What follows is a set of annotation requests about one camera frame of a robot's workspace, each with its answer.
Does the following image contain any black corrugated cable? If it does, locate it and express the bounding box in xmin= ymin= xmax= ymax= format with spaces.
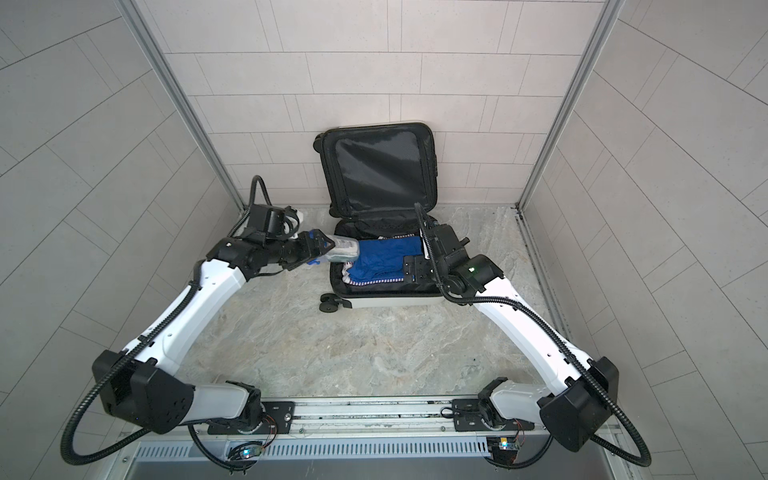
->
xmin=59 ymin=175 xmax=301 ymax=467
xmin=419 ymin=221 xmax=653 ymax=469

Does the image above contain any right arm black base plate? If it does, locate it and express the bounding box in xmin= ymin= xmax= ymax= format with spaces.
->
xmin=440 ymin=398 xmax=535 ymax=432

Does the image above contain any left black corrugated cable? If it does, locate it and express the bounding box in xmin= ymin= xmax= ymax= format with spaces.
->
xmin=59 ymin=175 xmax=301 ymax=467

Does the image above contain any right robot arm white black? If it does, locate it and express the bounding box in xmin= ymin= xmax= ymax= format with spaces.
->
xmin=415 ymin=204 xmax=630 ymax=452

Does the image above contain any aluminium corner profile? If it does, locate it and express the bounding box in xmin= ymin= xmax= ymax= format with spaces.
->
xmin=115 ymin=0 xmax=245 ymax=211
xmin=517 ymin=0 xmax=624 ymax=212

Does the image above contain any aluminium mounting rail frame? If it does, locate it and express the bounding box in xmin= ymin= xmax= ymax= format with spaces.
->
xmin=89 ymin=392 xmax=637 ymax=480

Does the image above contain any right green circuit board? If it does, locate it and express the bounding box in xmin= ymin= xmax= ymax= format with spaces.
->
xmin=486 ymin=437 xmax=520 ymax=468

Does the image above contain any left aluminium corner profile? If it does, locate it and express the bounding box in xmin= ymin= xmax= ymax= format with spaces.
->
xmin=115 ymin=0 xmax=245 ymax=211

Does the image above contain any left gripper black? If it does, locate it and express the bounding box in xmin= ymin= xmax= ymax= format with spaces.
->
xmin=264 ymin=229 xmax=338 ymax=269

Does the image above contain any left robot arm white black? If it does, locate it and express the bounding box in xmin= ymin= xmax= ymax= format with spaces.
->
xmin=92 ymin=229 xmax=336 ymax=434

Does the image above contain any clear jar with blue lid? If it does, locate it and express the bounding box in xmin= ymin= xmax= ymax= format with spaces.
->
xmin=308 ymin=235 xmax=360 ymax=265

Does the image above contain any right aluminium corner profile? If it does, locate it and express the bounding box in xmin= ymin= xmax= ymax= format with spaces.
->
xmin=517 ymin=0 xmax=624 ymax=212

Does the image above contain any left green circuit board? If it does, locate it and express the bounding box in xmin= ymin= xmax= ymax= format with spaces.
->
xmin=227 ymin=441 xmax=265 ymax=462

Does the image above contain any green circuit board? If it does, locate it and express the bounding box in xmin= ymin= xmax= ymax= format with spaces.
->
xmin=486 ymin=437 xmax=520 ymax=468
xmin=227 ymin=441 xmax=265 ymax=462

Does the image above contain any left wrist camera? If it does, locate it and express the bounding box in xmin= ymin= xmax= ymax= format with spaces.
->
xmin=243 ymin=204 xmax=301 ymax=241

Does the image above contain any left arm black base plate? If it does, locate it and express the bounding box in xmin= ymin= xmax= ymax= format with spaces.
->
xmin=207 ymin=401 xmax=296 ymax=435

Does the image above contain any right black corrugated cable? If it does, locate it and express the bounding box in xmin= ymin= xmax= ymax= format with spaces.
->
xmin=419 ymin=221 xmax=653 ymax=469

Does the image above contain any open black and white suitcase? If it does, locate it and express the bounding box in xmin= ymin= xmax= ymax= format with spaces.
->
xmin=313 ymin=122 xmax=443 ymax=313

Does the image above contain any red white striped garment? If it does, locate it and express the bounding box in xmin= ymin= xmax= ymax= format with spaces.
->
xmin=340 ymin=236 xmax=421 ymax=288

